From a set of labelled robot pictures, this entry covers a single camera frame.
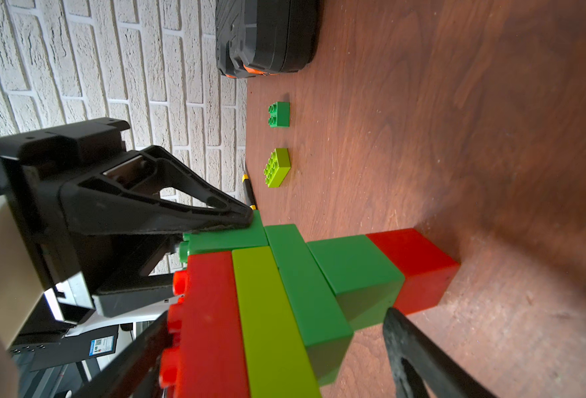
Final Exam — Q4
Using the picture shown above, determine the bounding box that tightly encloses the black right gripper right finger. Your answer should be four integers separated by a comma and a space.
382, 308, 493, 397

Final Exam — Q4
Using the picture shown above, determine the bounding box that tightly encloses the small green lego brick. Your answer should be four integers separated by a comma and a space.
178, 210, 269, 263
307, 235, 406, 331
268, 101, 291, 128

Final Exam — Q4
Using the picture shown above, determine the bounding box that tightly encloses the black yellow screwdriver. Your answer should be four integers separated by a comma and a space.
241, 173, 257, 210

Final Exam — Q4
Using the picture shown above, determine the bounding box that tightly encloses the black plastic tool case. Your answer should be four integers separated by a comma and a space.
215, 0, 319, 79

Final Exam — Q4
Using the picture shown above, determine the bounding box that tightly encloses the red lego brick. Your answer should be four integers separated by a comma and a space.
367, 228, 460, 315
159, 251, 251, 397

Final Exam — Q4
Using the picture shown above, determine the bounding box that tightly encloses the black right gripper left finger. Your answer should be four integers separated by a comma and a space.
74, 313, 170, 397

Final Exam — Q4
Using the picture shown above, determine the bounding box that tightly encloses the lime green long lego brick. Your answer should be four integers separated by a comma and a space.
231, 246, 321, 397

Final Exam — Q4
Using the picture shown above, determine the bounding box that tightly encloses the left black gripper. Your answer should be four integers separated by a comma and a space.
0, 118, 253, 318

